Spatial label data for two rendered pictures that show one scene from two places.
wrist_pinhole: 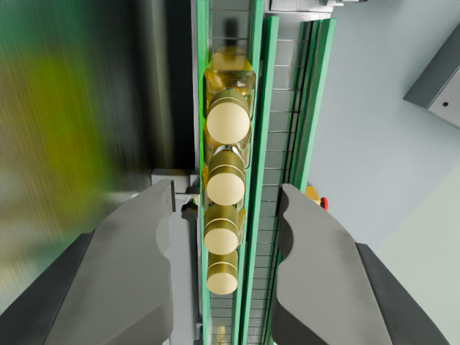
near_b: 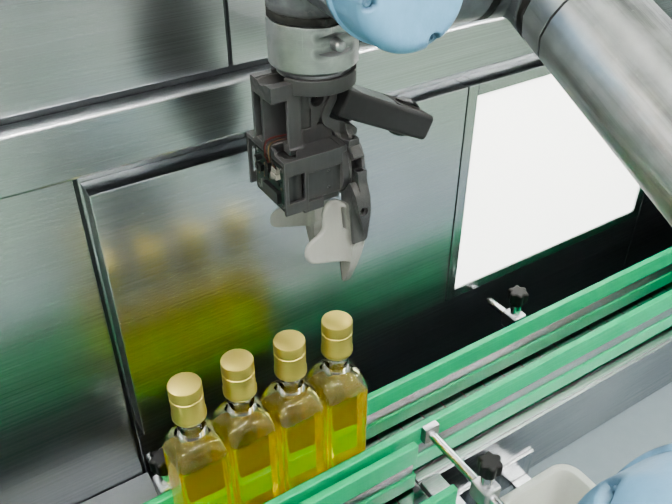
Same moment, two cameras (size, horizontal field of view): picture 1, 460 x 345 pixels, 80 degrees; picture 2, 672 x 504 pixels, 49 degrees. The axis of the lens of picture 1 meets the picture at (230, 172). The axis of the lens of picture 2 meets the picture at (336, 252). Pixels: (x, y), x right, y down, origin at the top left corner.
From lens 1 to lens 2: 0.71 m
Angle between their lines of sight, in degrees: 72
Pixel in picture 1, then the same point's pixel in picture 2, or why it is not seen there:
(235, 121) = (341, 321)
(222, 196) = (282, 340)
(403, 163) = not seen: outside the picture
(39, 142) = (276, 238)
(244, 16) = not seen: hidden behind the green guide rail
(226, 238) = (243, 360)
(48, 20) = not seen: hidden behind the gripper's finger
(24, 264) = (223, 223)
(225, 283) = (186, 385)
